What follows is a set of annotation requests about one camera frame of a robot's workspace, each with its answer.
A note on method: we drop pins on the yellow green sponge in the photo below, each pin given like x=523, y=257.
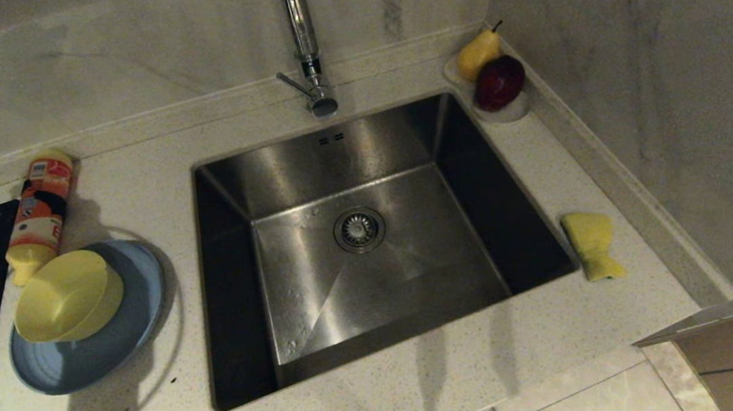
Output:
x=591, y=240

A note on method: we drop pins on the yellow pear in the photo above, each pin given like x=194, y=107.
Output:
x=477, y=55

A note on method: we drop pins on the orange dish soap bottle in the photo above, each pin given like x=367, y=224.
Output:
x=39, y=206

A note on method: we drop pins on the stainless steel sink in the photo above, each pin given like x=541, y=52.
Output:
x=424, y=233

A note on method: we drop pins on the chrome faucet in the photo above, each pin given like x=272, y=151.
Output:
x=303, y=42

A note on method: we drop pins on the dark red apple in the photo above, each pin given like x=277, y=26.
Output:
x=499, y=83

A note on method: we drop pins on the metal sink drain strainer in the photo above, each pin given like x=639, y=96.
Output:
x=359, y=230

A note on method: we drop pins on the yellow plastic bowl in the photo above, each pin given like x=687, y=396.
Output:
x=62, y=295

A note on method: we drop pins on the small white fruit dish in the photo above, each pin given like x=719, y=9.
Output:
x=508, y=116

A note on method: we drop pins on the blue round plate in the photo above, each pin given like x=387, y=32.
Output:
x=104, y=362

